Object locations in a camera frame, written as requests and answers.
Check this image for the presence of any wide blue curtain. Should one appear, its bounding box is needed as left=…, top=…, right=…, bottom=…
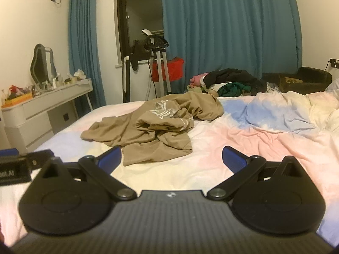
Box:
left=160, top=0, right=303, bottom=96

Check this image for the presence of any tan printed t-shirt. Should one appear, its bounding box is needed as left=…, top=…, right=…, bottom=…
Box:
left=81, top=91, right=224, bottom=167

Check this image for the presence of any dark window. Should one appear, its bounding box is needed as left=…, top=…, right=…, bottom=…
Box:
left=117, top=0, right=165, bottom=68

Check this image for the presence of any narrow blue curtain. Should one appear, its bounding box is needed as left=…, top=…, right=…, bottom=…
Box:
left=68, top=0, right=106, bottom=109

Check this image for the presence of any dark green garment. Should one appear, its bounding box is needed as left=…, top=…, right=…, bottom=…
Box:
left=218, top=82, right=245, bottom=97

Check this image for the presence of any red bag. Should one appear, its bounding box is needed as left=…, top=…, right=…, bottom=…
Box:
left=151, top=57, right=184, bottom=82

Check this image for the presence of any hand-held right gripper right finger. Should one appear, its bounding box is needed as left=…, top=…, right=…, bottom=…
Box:
left=207, top=146, right=305, bottom=201

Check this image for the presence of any black white upright stand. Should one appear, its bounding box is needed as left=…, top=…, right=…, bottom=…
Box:
left=122, top=40, right=149, bottom=103

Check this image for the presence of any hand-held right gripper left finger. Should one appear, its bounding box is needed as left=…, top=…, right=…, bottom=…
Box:
left=40, top=146, right=138, bottom=201

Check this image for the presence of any silver tripod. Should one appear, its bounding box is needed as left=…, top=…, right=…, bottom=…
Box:
left=142, top=29, right=172, bottom=96

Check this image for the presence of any black sofa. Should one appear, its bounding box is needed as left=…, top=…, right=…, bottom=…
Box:
left=261, top=67, right=333, bottom=95

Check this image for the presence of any pink garment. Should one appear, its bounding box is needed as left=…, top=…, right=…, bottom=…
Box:
left=190, top=73, right=210, bottom=86

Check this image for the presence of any yellow garment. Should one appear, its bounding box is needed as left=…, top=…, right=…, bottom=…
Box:
left=187, top=84, right=210, bottom=94

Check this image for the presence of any white vanity desk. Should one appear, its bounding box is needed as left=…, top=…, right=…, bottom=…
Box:
left=0, top=78, right=94, bottom=154

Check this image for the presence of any cluster of cosmetic bottles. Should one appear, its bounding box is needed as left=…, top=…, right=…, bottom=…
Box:
left=0, top=73, right=77, bottom=105

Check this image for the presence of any bed with pastel sheet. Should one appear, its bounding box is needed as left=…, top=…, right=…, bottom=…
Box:
left=0, top=95, right=339, bottom=244

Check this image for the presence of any pastel tie-dye duvet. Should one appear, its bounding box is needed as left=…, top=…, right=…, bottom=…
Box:
left=220, top=78, right=339, bottom=138

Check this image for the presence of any black garment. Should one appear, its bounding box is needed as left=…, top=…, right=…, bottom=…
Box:
left=205, top=68, right=268, bottom=95

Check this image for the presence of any wavy vanity mirror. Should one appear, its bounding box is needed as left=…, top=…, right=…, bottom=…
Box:
left=31, top=44, right=57, bottom=84

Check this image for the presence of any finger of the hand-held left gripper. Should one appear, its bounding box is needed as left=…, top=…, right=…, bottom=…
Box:
left=0, top=149, right=55, bottom=168

